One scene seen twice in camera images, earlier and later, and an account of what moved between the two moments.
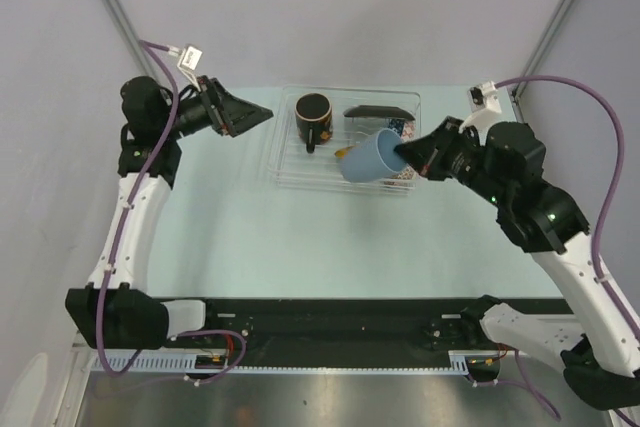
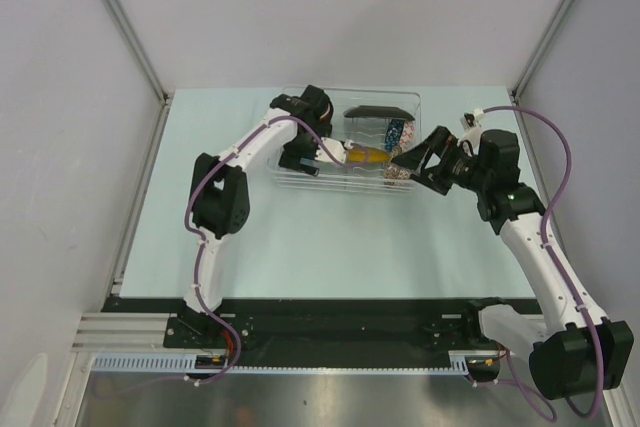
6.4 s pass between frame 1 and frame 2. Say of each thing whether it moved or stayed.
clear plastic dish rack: stayed
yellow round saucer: moved
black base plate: stayed
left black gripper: moved
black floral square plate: stayed
